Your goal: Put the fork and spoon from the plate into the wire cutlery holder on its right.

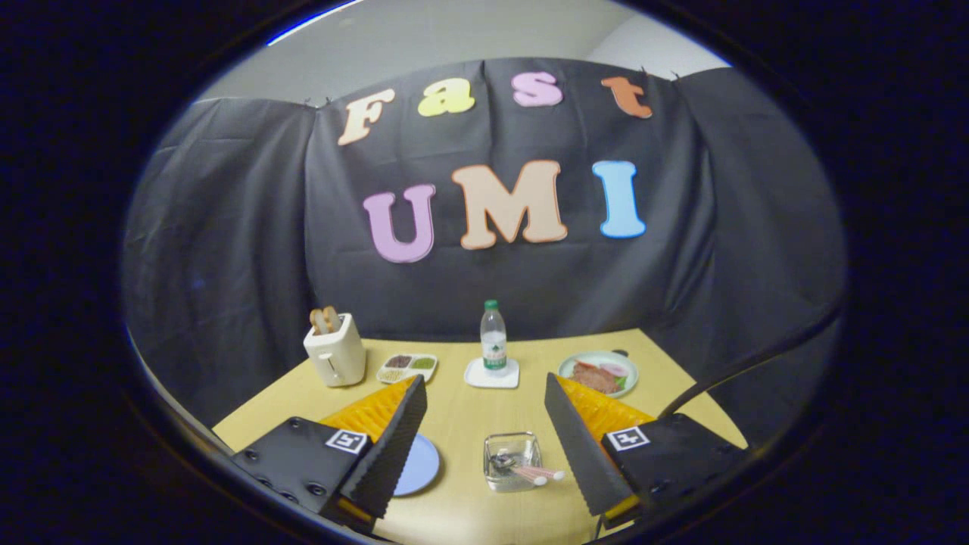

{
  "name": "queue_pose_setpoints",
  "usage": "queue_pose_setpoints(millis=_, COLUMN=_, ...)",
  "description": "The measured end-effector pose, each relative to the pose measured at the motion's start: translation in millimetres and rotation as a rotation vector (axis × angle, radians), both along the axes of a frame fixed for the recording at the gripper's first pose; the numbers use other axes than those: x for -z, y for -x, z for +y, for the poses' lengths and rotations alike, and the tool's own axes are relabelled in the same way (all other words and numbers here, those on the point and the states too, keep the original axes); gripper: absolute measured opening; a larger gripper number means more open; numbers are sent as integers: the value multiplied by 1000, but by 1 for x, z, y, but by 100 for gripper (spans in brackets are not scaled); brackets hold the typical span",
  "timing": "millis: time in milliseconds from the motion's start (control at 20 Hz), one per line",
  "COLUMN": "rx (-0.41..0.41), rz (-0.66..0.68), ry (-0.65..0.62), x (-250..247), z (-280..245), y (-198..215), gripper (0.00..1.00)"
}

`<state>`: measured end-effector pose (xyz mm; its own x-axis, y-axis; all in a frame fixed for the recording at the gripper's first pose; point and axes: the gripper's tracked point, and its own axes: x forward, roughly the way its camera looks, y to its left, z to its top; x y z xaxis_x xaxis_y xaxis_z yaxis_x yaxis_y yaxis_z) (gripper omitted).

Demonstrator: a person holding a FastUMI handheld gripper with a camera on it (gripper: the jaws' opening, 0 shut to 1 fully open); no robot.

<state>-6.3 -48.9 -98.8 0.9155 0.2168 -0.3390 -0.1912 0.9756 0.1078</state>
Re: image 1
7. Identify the clear water bottle green cap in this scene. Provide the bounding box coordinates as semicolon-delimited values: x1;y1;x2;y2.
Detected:
480;300;509;376

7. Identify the fork with red checked handle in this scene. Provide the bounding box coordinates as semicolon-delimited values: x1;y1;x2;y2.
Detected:
501;453;566;481

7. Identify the white square coaster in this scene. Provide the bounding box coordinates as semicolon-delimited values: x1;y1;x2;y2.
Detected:
464;358;520;390

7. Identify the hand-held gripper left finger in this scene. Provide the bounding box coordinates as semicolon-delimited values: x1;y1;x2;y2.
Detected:
227;374;428;531

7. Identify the spoon with red checked handle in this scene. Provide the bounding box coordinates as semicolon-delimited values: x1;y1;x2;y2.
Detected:
491;453;548;487

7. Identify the blue round plate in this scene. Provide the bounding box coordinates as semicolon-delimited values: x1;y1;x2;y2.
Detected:
394;434;441;497

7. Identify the white divided snack tray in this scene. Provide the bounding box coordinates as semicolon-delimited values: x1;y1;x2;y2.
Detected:
376;353;438;385

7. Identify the pale green food plate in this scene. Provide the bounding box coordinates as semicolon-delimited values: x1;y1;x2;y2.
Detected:
558;350;639;398

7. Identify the sliced meat with vegetables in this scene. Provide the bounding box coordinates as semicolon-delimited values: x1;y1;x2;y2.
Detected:
572;361;629;394

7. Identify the clear glass container with rack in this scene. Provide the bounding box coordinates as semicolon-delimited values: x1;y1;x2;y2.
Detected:
484;432;544;494

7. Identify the cream toaster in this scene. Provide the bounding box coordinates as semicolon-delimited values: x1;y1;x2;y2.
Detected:
304;313;367;388

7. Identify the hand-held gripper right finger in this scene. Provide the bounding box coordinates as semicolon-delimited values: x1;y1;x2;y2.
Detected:
544;372;750;528

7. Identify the black cable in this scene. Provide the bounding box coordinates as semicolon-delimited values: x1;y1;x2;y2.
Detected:
659;303;845;421

